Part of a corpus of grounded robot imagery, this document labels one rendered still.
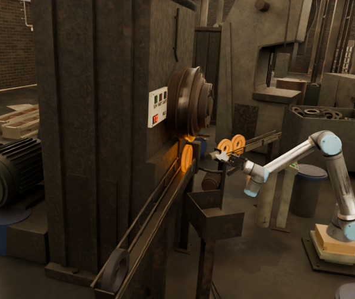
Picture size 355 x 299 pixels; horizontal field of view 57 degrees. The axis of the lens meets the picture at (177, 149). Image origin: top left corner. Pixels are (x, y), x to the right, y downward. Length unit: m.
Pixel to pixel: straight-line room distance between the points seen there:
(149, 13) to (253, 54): 3.18
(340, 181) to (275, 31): 2.74
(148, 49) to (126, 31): 0.13
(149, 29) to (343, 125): 3.06
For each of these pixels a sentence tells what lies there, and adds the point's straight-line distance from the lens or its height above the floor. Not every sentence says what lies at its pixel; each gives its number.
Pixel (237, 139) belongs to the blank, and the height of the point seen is 0.77.
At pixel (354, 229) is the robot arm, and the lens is 2.46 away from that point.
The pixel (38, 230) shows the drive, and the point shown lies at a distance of 2.41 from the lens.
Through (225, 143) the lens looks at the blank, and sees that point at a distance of 2.58.
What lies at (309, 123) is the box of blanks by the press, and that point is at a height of 0.67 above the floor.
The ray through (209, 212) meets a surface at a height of 0.61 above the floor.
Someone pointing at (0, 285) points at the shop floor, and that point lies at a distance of 2.44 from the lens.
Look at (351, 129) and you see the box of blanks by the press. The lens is 4.31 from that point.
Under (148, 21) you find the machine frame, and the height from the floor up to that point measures 1.57.
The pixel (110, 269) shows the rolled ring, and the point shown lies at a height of 0.72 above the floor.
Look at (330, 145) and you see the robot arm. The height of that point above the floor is 0.94.
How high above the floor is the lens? 1.50
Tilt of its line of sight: 18 degrees down
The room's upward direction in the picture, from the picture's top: 4 degrees clockwise
